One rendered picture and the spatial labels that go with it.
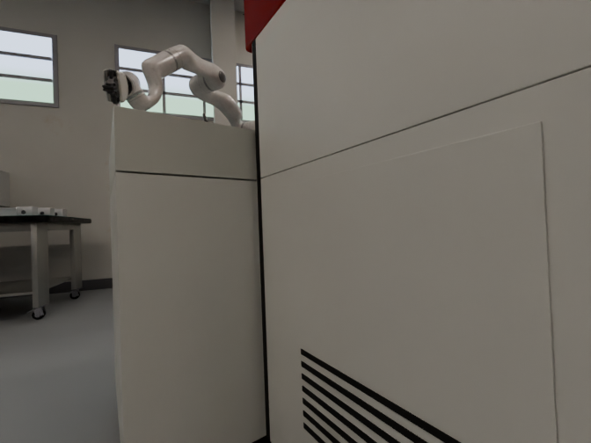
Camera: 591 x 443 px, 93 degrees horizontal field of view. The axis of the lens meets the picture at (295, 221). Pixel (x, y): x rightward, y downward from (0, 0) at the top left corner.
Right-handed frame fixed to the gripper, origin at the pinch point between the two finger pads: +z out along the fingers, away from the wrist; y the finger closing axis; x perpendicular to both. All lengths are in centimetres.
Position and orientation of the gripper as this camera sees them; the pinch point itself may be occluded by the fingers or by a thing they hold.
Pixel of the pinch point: (109, 88)
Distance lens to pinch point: 116.3
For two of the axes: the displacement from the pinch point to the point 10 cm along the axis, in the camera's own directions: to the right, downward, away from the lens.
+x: 9.4, -0.1, 3.3
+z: 2.9, 4.7, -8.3
